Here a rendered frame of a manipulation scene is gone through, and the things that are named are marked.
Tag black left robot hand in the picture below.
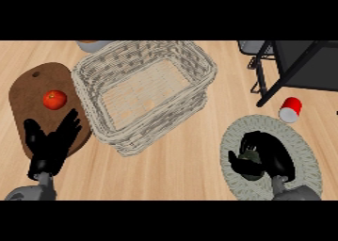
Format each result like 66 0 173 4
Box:
22 108 84 182

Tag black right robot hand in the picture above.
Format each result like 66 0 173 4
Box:
227 130 298 183

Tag dark green squash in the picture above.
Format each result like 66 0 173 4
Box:
236 148 264 166

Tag round grey woven placemat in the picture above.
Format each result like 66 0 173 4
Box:
218 114 324 201

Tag brown wooden cutting board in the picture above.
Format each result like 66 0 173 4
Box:
7 61 93 161

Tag red can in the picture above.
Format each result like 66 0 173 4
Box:
277 96 302 124

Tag red tomato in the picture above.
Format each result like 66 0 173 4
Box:
41 89 68 111

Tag pale wicker basket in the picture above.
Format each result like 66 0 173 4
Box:
69 40 218 158

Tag grey pot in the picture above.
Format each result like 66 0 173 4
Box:
75 40 115 54

